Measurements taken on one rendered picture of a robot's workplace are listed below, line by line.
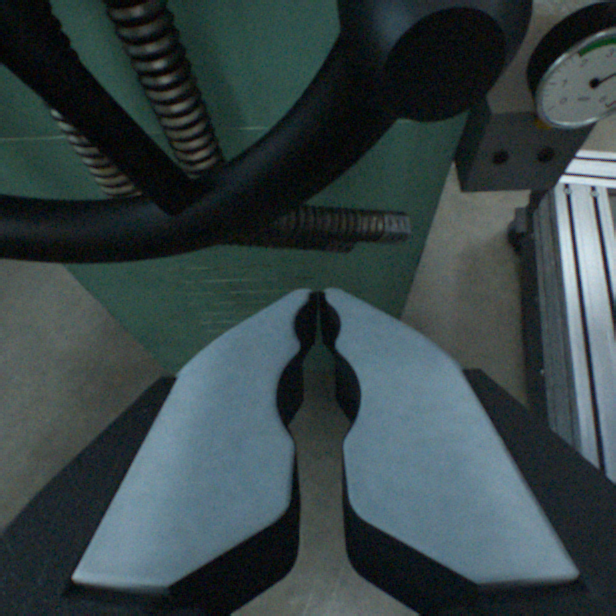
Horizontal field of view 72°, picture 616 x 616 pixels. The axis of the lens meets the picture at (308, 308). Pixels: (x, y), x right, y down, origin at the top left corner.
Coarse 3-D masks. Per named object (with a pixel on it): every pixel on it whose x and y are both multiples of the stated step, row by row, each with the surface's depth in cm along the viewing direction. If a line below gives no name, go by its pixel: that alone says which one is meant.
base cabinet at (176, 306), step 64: (64, 0) 26; (192, 0) 27; (256, 0) 27; (320, 0) 27; (0, 64) 30; (128, 64) 30; (192, 64) 30; (256, 64) 30; (320, 64) 30; (0, 128) 35; (256, 128) 35; (448, 128) 35; (0, 192) 41; (64, 192) 41; (320, 192) 41; (384, 192) 41; (192, 256) 50; (256, 256) 50; (320, 256) 51; (384, 256) 51; (128, 320) 66; (192, 320) 65
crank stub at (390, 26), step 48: (336, 0) 6; (384, 0) 5; (432, 0) 5; (480, 0) 5; (528, 0) 5; (384, 48) 5; (432, 48) 5; (480, 48) 5; (384, 96) 6; (432, 96) 6; (480, 96) 6
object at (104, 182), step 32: (32, 0) 16; (128, 0) 15; (160, 0) 16; (128, 32) 16; (160, 32) 16; (160, 64) 17; (160, 96) 19; (192, 96) 19; (64, 128) 20; (192, 128) 20; (96, 160) 21; (192, 160) 21; (224, 160) 23; (128, 192) 23; (288, 224) 28; (320, 224) 28; (352, 224) 30; (384, 224) 31
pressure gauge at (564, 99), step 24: (576, 24) 24; (600, 24) 23; (552, 48) 24; (576, 48) 23; (600, 48) 23; (528, 72) 27; (552, 72) 24; (576, 72) 24; (600, 72) 24; (552, 96) 26; (576, 96) 26; (600, 96) 26; (552, 120) 27; (576, 120) 27
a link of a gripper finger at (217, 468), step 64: (256, 320) 10; (192, 384) 8; (256, 384) 8; (192, 448) 7; (256, 448) 7; (128, 512) 6; (192, 512) 6; (256, 512) 6; (128, 576) 5; (192, 576) 5; (256, 576) 6
